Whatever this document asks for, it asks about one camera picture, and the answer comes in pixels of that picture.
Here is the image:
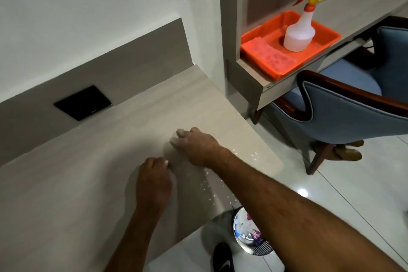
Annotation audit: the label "person's left hand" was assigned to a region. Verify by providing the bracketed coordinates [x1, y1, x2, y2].
[135, 157, 173, 215]

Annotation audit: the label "person's right hand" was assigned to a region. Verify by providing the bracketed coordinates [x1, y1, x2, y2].
[170, 127, 224, 169]

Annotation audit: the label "white crumbs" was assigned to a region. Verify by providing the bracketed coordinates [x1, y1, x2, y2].
[188, 150, 262, 205]

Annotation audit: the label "orange cleaning cloth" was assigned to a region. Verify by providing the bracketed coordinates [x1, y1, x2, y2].
[244, 36, 298, 75]

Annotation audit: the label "person's left forearm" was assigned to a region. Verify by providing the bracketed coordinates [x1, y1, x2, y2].
[105, 208, 160, 272]

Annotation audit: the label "person's right forearm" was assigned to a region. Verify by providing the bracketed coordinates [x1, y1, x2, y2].
[210, 147, 408, 272]

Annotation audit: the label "metal mesh waste bin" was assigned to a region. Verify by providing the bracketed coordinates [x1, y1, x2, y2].
[232, 206, 275, 256]

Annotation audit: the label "person's dark sandal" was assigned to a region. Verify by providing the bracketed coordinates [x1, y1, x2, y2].
[212, 242, 235, 272]

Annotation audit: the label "pair of tan slippers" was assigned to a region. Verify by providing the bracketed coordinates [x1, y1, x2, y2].
[328, 139, 365, 162]

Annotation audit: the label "blue upholstered wooden chair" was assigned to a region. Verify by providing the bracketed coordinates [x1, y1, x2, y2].
[252, 16, 408, 176]

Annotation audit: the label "white spray bottle yellow trigger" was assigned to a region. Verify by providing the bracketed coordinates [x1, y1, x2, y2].
[283, 0, 324, 53]

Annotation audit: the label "orange plastic tray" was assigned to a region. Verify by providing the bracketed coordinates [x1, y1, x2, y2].
[240, 9, 342, 82]

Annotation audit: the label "black wall outlet plate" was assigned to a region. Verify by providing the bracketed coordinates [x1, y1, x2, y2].
[53, 85, 113, 122]

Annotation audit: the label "beige wall-mounted shelf desk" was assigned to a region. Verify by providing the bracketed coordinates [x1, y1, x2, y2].
[218, 0, 408, 111]

